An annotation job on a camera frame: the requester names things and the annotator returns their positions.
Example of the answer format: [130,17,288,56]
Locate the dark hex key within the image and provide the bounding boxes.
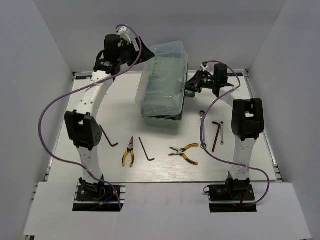
[138,137,155,162]
[99,124,119,148]
[211,121,221,153]

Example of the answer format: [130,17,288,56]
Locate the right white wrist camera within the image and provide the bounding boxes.
[200,62,209,72]

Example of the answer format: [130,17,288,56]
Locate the yellow black pliers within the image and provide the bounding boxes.
[122,136,135,168]
[168,143,199,166]

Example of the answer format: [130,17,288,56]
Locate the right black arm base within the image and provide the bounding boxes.
[203,184,255,202]

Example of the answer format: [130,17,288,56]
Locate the small silver wrench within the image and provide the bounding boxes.
[220,121,224,145]

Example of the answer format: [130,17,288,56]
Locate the left yellow black pliers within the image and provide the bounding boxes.
[122,136,135,168]

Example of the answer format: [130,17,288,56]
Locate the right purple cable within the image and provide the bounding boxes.
[199,60,271,206]

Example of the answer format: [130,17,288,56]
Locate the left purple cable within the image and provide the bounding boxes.
[38,24,145,210]

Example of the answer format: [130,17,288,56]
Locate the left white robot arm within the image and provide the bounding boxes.
[64,34,155,200]

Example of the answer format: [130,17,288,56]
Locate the middle dark hex key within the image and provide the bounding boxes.
[138,137,155,162]

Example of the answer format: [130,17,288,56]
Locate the purple cable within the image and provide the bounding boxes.
[199,60,271,206]
[38,24,145,210]

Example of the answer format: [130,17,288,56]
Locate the left dark hex key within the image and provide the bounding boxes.
[99,124,119,148]

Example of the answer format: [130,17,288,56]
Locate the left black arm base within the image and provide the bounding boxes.
[75,183,125,203]

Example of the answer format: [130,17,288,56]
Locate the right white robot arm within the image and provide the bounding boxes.
[185,60,265,182]

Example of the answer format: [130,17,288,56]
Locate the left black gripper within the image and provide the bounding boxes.
[116,36,155,66]

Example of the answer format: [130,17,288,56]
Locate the large silver ratchet wrench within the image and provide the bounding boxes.
[199,110,207,149]

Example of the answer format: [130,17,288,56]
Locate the right dark hex key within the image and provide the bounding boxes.
[211,121,221,153]

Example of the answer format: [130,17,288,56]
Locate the green toolbox with clear lid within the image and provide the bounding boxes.
[135,40,189,129]

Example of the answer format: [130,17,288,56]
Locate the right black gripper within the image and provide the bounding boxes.
[180,69,217,93]

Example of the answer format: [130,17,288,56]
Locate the right yellow black pliers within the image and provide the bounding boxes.
[168,143,199,166]

